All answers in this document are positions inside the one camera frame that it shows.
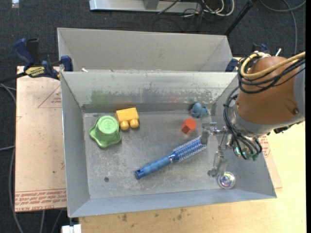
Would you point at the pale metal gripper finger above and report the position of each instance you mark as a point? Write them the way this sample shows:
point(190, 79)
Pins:
point(218, 165)
point(205, 136)

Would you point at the orange-red hexagonal block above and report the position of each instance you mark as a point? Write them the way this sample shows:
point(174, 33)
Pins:
point(188, 126)

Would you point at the blue toy animal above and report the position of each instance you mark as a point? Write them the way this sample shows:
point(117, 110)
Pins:
point(199, 110)

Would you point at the blue hairbrush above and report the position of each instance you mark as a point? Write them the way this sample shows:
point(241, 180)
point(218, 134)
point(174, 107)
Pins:
point(155, 165)

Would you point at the grey metal bin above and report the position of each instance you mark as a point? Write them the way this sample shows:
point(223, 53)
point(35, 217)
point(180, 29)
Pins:
point(145, 169)

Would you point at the yellow toy building block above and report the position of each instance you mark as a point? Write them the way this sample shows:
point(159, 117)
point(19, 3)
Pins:
point(126, 116)

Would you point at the green plastic cup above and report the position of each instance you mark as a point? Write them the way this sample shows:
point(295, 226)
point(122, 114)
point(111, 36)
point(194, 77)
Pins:
point(105, 130)

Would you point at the black cylinder on white bracket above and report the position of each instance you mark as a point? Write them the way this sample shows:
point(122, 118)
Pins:
point(283, 129)

